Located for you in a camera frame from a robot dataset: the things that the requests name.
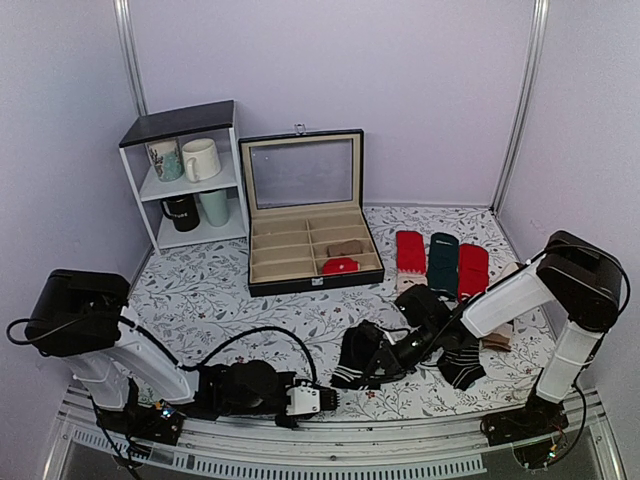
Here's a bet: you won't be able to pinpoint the floral teal mug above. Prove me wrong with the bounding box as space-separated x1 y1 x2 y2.
146 138 184 182

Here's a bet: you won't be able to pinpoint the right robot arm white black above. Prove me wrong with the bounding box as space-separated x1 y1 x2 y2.
358 230 631 436

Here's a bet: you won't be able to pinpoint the black mug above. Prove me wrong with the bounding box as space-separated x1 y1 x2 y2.
161 194 200 233

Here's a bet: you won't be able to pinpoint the red white sock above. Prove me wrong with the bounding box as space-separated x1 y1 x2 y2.
458 243 489 302

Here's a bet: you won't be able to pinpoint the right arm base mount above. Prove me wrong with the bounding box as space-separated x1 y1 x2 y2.
480 396 569 470

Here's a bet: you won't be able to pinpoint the black compartment box open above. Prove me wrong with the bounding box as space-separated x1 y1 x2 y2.
238 129 385 297

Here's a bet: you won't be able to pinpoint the corner metal post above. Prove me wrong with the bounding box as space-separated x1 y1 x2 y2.
491 0 550 216
113 0 148 116

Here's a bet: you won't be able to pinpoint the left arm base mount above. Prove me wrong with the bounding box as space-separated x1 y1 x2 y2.
93 401 184 446

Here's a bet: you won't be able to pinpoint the black striped sock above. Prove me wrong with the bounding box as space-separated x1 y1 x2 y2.
436 343 486 391

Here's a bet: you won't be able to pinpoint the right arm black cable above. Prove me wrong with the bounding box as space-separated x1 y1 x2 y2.
429 239 630 371

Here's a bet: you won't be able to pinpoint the cream white mug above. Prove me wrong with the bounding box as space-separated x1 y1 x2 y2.
182 138 222 183

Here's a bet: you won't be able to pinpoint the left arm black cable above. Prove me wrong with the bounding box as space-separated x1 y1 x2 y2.
5 317 321 386

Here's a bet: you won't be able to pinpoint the cream brown sock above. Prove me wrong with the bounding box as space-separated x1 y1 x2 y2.
482 262 521 352

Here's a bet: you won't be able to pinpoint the left corner metal post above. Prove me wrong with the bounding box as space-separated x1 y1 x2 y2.
113 0 148 116

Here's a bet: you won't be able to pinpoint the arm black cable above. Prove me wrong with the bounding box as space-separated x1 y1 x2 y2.
5 317 321 386
429 239 630 371

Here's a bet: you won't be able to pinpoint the right corner metal post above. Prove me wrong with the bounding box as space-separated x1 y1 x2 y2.
491 0 550 216

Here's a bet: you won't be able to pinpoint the red santa sock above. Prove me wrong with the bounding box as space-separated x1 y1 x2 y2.
396 231 427 295

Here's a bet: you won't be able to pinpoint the black sock white stripes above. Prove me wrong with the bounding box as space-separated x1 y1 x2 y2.
330 325 382 390

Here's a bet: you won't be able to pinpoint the rolled red sock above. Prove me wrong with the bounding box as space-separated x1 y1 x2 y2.
322 257 360 276

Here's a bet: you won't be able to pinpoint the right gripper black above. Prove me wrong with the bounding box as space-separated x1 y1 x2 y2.
361 323 440 388

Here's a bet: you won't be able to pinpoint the aluminium front rail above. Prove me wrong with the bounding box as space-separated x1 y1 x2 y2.
42 384 629 480

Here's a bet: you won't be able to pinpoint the mint green mug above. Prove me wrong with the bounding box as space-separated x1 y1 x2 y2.
198 189 229 227

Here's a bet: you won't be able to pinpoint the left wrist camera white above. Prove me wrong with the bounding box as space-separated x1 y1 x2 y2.
286 380 320 416

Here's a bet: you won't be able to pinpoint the dark green sock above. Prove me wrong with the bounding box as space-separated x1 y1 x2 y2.
427 232 459 300

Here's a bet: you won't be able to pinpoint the white shelf black top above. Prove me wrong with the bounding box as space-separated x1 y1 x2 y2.
118 100 249 254

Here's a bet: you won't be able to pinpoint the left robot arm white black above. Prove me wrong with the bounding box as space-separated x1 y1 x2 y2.
24 269 339 434

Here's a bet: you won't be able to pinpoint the rolled brown sock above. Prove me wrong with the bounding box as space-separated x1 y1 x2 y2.
326 239 364 257

